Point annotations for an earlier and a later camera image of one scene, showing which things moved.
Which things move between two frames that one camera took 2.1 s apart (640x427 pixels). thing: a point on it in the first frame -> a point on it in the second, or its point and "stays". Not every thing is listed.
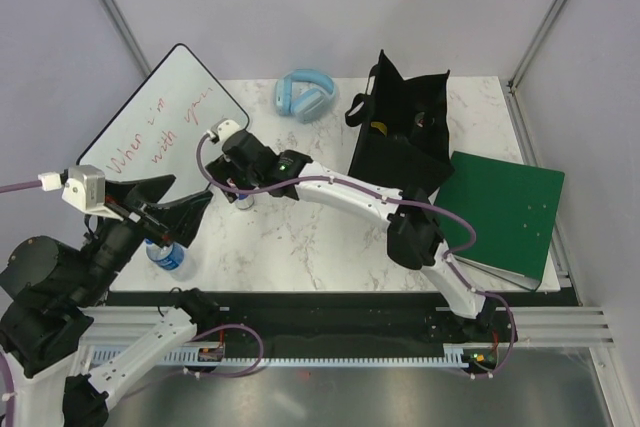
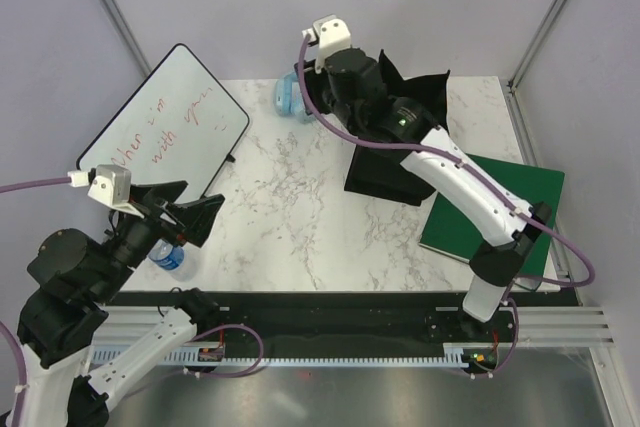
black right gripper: [222, 170] -> [317, 82]
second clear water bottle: [169, 257] stays
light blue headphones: [305, 94] stays
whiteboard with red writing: [158, 130] stays
